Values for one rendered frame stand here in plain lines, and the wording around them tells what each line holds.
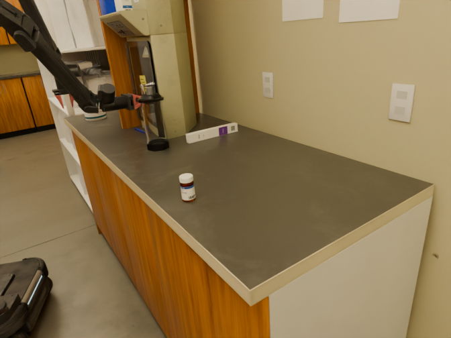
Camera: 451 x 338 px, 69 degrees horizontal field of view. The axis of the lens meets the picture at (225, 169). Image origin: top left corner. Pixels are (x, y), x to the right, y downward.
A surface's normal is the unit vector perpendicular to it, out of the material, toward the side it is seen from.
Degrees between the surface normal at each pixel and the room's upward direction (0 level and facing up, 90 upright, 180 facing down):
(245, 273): 4
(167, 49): 90
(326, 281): 90
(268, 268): 1
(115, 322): 0
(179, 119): 90
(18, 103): 90
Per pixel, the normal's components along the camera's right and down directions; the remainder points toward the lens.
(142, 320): -0.07, -0.92
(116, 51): 0.56, 0.29
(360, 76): -0.83, 0.27
